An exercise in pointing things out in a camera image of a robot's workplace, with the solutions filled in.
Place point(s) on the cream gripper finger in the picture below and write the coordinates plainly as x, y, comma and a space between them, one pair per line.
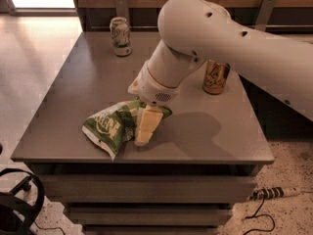
148, 119

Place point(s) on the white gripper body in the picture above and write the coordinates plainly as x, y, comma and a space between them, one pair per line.
151, 89

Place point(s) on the green jalapeno chip bag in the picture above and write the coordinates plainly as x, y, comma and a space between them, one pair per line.
113, 126

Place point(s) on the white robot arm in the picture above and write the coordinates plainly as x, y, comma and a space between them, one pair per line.
194, 31

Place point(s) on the green white 7up can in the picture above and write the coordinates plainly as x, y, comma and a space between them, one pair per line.
120, 31

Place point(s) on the orange LaCroix can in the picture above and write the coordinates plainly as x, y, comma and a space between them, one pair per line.
215, 77

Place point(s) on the grey drawer cabinet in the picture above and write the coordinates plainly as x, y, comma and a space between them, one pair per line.
200, 162

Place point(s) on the white power strip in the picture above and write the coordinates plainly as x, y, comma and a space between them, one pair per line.
274, 193

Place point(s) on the left metal wall bracket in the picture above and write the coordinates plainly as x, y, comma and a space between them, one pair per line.
122, 9

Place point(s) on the metal wall bracket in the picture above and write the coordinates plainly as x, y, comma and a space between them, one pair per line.
265, 10
122, 9

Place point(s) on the right metal wall bracket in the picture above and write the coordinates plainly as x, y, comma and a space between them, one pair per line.
265, 10

